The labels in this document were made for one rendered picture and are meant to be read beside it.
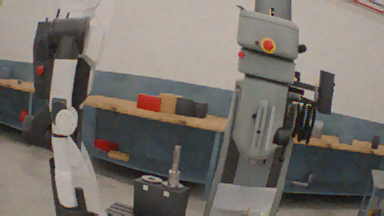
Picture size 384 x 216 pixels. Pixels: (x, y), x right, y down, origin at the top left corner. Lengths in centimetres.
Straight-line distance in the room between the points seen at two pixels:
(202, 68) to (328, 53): 183
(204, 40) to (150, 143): 143
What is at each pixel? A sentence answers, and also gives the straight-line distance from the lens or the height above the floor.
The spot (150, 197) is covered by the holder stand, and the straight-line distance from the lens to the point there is 218.
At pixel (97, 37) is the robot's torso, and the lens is 152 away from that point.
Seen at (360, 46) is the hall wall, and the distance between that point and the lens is 639.
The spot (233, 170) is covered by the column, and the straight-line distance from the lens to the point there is 247.
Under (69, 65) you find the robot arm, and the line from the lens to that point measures 138.
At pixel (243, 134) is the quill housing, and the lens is 197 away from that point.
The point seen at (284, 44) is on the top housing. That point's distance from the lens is 181.
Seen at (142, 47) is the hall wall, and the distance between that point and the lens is 649.
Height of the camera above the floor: 172
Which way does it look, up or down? 7 degrees down
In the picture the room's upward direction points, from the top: 9 degrees clockwise
